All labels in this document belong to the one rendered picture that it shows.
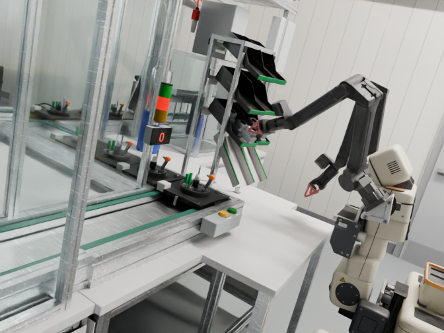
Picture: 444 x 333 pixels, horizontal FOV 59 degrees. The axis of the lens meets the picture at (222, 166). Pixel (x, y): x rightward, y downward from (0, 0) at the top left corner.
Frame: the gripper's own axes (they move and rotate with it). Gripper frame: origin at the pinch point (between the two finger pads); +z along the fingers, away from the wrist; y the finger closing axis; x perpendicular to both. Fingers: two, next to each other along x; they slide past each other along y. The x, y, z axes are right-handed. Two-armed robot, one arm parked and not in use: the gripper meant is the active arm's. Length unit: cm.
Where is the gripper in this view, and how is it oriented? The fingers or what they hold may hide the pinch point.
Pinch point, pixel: (252, 130)
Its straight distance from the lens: 189.5
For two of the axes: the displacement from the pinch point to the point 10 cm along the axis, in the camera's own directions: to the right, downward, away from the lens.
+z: -7.9, 1.5, 6.0
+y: -6.0, 0.6, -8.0
